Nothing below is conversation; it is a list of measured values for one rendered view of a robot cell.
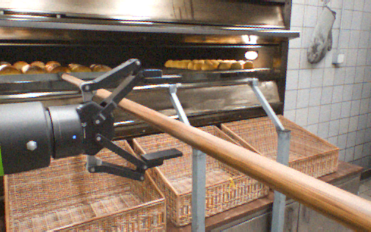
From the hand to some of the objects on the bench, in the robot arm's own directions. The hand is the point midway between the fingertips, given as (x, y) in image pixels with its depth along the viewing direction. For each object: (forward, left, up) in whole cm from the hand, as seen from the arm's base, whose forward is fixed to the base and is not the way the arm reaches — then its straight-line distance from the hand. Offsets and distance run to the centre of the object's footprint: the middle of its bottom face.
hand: (173, 117), depth 52 cm
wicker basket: (-3, +76, -62) cm, 98 cm away
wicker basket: (+116, +77, -62) cm, 153 cm away
